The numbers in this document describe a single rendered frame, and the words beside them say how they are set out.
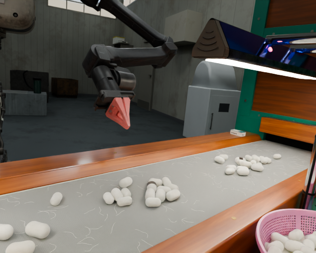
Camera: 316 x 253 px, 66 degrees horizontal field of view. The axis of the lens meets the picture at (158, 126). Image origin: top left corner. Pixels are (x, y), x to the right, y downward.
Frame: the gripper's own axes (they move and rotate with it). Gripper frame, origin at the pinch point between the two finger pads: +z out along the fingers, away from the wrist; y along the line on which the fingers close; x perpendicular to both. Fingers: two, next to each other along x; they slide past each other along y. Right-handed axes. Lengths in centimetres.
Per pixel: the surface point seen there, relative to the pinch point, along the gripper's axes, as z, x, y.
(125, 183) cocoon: 13.5, 3.9, -4.9
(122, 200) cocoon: 18.0, 0.0, -9.5
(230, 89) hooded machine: -123, 93, 287
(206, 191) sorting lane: 22.6, -1.7, 11.4
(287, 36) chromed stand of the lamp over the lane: 3.8, -34.4, 25.7
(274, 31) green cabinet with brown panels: -28, -26, 82
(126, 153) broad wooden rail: 1.0, 12.5, 5.3
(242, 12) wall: -225, 17, 338
